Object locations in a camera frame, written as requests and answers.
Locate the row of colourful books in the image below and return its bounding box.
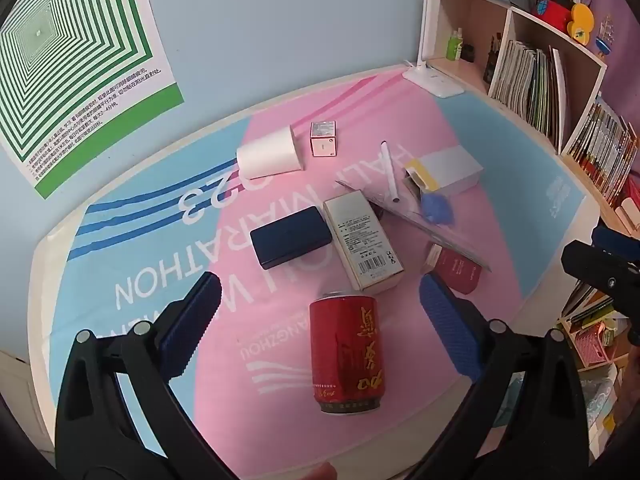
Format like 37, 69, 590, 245
567, 97, 640, 206

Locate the small silver pink cube box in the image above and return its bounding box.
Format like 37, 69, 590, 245
309, 121, 339, 158

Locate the green striped wall poster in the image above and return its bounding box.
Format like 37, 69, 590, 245
0, 0, 185, 200

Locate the dark red small box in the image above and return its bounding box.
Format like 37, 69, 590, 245
425, 241, 487, 296

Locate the red drink can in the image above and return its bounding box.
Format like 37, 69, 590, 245
308, 291, 388, 416

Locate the yellow duck toy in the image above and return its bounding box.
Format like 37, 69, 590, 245
570, 4, 596, 41

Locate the dark blue box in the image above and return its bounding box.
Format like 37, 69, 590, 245
250, 206, 333, 271

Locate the green bottle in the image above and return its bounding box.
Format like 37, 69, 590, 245
446, 27, 465, 60

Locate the white paper roll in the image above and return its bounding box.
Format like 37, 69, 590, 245
236, 125, 305, 181

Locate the white desk lamp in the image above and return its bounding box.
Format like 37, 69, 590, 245
402, 0, 465, 98

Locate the beige box with label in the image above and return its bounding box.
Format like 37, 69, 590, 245
322, 191, 405, 295

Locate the red toy bag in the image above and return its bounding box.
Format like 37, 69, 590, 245
535, 0, 576, 36

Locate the person's left hand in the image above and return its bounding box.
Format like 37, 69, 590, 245
299, 462, 338, 480

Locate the pink plastic basket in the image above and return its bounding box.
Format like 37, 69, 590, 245
574, 321, 616, 368

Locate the small light wood bookshelf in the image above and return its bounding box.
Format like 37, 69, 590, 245
425, 0, 608, 156

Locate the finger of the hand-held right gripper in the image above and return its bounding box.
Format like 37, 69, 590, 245
591, 225, 640, 267
560, 241, 640, 308

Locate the white pen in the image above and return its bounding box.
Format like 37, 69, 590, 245
381, 141, 402, 204

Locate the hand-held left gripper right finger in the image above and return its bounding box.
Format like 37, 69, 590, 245
419, 271, 593, 480

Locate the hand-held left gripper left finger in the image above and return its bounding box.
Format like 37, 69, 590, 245
54, 271, 223, 480

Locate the large wooden cubby bookshelf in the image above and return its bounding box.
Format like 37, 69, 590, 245
557, 152, 640, 376

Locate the clear plastic wrapper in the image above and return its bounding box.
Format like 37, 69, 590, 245
335, 180, 493, 273

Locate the white box with yellow flap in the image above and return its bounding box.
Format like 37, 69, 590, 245
403, 145, 485, 196

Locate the row of thin books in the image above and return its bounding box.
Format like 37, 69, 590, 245
492, 40, 568, 148

